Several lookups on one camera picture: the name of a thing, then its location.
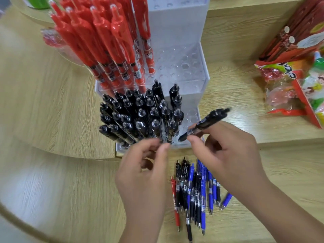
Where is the cluster of black pens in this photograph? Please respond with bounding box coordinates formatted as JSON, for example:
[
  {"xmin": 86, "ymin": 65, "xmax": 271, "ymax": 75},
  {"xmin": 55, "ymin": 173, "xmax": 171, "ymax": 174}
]
[{"xmin": 99, "ymin": 79, "xmax": 185, "ymax": 147}]

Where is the cluster of red pens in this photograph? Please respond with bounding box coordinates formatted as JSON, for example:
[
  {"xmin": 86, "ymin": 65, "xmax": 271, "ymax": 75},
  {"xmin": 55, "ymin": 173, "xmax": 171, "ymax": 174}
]
[{"xmin": 48, "ymin": 0, "xmax": 156, "ymax": 97}]

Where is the pile of blue black pens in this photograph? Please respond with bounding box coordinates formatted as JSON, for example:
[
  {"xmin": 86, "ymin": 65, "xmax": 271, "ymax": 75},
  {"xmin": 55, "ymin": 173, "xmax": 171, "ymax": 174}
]
[{"xmin": 171, "ymin": 157, "xmax": 233, "ymax": 243}]

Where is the person's left hand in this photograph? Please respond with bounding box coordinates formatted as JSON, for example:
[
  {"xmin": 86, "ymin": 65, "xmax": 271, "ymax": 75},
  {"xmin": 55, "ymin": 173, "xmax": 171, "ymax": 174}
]
[{"xmin": 115, "ymin": 138, "xmax": 171, "ymax": 231}]

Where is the green jelly pouch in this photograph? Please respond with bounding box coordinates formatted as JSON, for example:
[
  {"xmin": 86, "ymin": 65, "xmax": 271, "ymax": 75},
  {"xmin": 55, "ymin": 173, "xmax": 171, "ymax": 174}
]
[{"xmin": 21, "ymin": 0, "xmax": 52, "ymax": 10}]

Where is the wooden round tier stand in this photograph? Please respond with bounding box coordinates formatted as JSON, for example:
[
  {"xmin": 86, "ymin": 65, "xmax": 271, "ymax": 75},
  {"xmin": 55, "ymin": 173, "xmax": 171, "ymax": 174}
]
[{"xmin": 9, "ymin": 0, "xmax": 86, "ymax": 68}]

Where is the black click pen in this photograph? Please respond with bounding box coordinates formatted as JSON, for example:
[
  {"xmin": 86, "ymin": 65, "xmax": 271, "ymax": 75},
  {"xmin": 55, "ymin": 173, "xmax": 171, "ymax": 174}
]
[{"xmin": 178, "ymin": 107, "xmax": 232, "ymax": 142}]

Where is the person's right forearm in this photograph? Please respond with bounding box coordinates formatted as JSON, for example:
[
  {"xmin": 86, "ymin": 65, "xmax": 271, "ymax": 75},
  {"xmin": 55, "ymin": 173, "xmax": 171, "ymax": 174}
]
[{"xmin": 227, "ymin": 179, "xmax": 324, "ymax": 243}]

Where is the stack of red snack packets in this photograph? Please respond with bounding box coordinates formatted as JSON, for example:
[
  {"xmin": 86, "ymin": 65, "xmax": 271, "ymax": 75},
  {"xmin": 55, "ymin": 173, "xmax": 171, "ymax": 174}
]
[{"xmin": 259, "ymin": 0, "xmax": 324, "ymax": 62}]

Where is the person's left forearm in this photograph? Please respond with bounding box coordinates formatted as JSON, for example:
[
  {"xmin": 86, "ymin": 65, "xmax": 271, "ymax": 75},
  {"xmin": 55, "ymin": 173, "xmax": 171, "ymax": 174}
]
[{"xmin": 118, "ymin": 222, "xmax": 167, "ymax": 243}]

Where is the clear bag of red candies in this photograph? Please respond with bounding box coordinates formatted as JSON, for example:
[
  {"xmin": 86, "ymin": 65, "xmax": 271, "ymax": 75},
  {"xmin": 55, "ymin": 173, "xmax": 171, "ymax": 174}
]
[{"xmin": 254, "ymin": 52, "xmax": 324, "ymax": 129}]

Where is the clear tiered pen holder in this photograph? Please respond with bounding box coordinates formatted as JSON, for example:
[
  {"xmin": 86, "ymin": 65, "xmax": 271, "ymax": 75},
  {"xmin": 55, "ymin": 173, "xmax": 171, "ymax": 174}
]
[{"xmin": 95, "ymin": 0, "xmax": 211, "ymax": 154}]

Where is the person's right hand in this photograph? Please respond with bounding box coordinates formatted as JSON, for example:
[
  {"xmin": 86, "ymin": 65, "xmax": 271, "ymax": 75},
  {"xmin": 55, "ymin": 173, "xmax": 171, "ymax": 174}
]
[{"xmin": 187, "ymin": 121, "xmax": 270, "ymax": 200}]

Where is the red lid pink jelly cup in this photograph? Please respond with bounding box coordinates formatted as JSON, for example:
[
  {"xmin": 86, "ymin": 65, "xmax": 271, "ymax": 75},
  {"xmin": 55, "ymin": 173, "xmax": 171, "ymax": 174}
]
[{"xmin": 40, "ymin": 27, "xmax": 66, "ymax": 48}]

